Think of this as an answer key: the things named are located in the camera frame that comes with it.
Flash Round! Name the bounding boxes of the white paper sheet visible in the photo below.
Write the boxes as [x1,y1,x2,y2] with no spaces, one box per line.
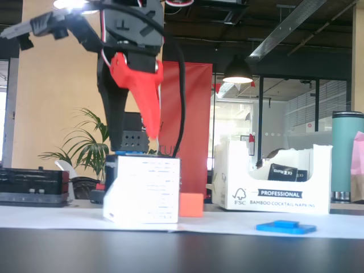
[0,205,364,237]

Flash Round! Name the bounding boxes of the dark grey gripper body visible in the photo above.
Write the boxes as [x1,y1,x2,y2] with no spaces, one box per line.
[102,0,166,73]

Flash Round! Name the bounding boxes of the black steel ceiling beam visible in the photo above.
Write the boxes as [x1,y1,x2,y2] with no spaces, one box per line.
[246,0,359,62]

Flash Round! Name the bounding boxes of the green palm plant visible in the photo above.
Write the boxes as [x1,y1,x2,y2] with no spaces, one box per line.
[38,107,110,183]

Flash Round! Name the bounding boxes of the red standing banner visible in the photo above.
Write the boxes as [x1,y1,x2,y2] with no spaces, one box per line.
[159,61,213,197]

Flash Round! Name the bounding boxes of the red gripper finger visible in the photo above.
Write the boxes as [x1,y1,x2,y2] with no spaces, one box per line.
[110,52,165,140]

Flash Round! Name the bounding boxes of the black flat device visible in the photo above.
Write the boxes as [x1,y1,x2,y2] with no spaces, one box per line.
[0,167,71,207]

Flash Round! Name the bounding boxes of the white chair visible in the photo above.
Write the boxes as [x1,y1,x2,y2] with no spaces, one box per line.
[54,159,77,200]

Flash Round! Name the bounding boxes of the brown paper bag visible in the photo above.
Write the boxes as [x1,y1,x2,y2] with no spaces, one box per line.
[350,173,364,203]

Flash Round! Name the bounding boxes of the teal thermos bottle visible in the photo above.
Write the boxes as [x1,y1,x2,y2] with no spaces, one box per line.
[331,111,364,202]

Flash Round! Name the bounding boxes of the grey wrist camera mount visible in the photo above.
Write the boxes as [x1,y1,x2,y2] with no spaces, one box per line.
[0,11,105,53]

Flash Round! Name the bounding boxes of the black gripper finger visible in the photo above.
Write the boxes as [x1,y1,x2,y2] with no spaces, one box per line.
[96,56,131,151]

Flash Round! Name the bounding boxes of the blue flat block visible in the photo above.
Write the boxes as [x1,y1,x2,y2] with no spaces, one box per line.
[255,220,317,235]

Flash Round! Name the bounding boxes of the white glowing pendant lamp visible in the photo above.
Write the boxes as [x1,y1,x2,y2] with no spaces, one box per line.
[53,0,92,9]

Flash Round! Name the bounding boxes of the orange cube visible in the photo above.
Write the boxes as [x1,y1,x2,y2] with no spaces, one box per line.
[179,192,205,218]

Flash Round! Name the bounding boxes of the pink paper bag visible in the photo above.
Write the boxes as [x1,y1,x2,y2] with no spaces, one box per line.
[350,131,364,176]

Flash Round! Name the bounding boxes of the white cardboard napkin box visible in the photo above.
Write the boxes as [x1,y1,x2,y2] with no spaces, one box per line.
[212,139,333,216]

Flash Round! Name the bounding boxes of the dark plant pot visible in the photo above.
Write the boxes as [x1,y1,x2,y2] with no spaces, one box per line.
[72,176,100,200]

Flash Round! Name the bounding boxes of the black pendant lamp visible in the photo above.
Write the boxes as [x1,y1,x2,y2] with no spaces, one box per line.
[222,55,254,84]

